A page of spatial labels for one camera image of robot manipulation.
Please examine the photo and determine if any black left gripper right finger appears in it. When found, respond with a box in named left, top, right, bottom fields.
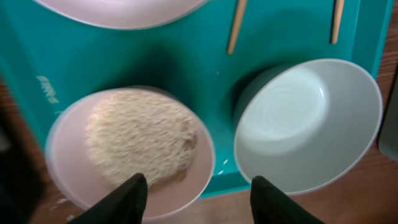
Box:
left=250, top=175, right=323, bottom=224

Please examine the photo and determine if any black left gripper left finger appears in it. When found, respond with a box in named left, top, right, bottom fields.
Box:
left=68, top=173, right=148, bottom=224

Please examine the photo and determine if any pile of rice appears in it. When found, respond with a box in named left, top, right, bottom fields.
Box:
left=85, top=90, right=197, bottom=189

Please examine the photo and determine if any wooden chopstick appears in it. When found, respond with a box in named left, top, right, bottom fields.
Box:
left=227, top=0, right=248, bottom=55
left=331, top=0, right=345, bottom=44

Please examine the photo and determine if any grey bowl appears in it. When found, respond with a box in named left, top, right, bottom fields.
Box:
left=233, top=58, right=383, bottom=195

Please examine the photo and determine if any teal serving tray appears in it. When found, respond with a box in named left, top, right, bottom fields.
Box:
left=1, top=0, right=394, bottom=197

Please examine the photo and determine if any large white plate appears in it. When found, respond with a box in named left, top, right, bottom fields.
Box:
left=36, top=0, right=207, bottom=30

